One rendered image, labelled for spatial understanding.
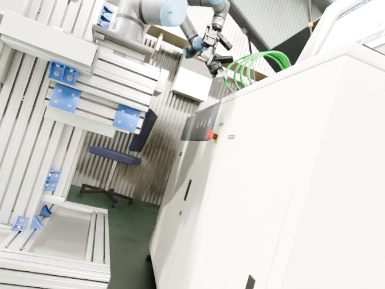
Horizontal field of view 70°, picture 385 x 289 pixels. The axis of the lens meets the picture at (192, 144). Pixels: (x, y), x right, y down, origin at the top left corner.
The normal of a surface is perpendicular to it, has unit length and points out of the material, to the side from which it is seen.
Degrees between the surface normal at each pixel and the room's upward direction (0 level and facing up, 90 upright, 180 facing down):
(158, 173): 90
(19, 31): 90
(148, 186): 90
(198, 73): 90
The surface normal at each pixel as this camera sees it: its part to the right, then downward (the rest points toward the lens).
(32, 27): 0.31, 0.04
